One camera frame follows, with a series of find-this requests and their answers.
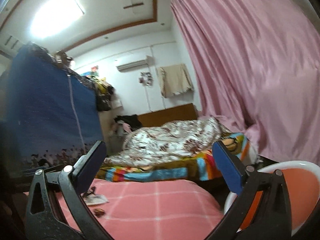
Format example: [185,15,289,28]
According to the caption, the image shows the blue snack wrapper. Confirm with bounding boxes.
[81,186,108,206]

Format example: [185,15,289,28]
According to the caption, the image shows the orange bucket with white rim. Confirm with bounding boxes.
[225,161,319,237]

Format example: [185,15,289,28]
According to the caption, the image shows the colourful striped blanket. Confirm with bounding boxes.
[95,133,250,183]

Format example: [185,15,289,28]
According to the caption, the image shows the pink checked bed sheet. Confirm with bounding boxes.
[56,179,223,239]

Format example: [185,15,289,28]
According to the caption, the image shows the blue fabric wardrobe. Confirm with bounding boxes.
[2,43,103,171]

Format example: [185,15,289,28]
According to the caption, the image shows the pile of clothes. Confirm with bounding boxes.
[110,114,143,134]

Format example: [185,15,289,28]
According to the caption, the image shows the floral white brown duvet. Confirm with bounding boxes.
[104,117,230,168]

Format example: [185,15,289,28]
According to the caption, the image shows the wooden headboard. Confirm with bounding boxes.
[138,103,198,127]

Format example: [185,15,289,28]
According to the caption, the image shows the items on wardrobe top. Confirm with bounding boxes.
[53,50,114,112]

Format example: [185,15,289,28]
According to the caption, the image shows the beige hanging towel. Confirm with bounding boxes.
[157,64,194,98]

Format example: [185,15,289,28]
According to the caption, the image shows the pink curtain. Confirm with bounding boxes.
[171,0,319,164]

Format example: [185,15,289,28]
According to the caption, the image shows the white air conditioner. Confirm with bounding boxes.
[116,56,152,72]

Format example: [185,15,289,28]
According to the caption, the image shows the ceiling lamp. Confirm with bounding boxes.
[30,0,85,39]

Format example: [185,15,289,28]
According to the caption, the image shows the wall hook ornament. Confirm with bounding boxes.
[138,72,153,86]

